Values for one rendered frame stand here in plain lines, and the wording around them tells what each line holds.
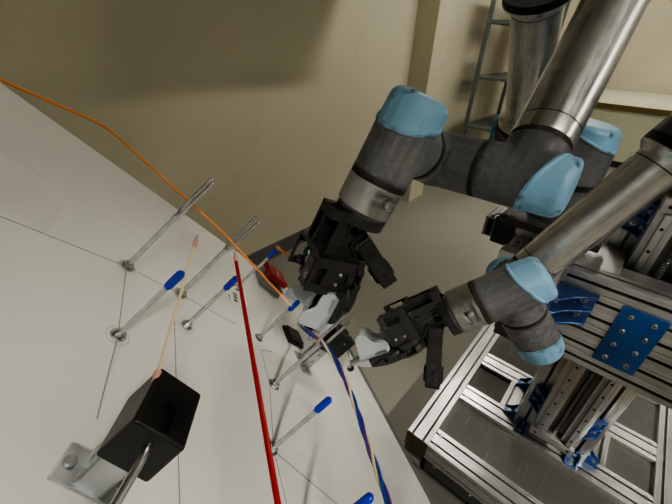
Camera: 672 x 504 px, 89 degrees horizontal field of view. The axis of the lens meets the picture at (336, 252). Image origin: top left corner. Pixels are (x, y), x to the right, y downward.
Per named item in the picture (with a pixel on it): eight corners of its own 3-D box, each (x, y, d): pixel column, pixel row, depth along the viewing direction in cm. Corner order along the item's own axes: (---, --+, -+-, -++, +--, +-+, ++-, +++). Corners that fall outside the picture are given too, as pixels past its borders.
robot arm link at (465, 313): (485, 315, 60) (491, 333, 52) (460, 324, 62) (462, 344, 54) (465, 277, 60) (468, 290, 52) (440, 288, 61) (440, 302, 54)
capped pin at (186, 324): (183, 318, 41) (234, 270, 40) (193, 326, 41) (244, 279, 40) (179, 324, 39) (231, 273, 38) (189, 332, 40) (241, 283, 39)
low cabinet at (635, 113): (667, 147, 636) (694, 97, 591) (661, 178, 482) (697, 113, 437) (558, 129, 736) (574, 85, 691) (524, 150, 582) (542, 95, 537)
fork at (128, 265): (120, 257, 40) (205, 172, 38) (134, 265, 41) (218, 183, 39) (117, 266, 38) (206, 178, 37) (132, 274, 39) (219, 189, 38)
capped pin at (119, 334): (124, 330, 32) (188, 269, 31) (126, 343, 31) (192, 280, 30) (108, 326, 31) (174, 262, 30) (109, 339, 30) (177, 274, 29)
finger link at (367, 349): (339, 340, 65) (381, 322, 62) (353, 368, 65) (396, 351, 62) (334, 347, 62) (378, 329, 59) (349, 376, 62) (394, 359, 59)
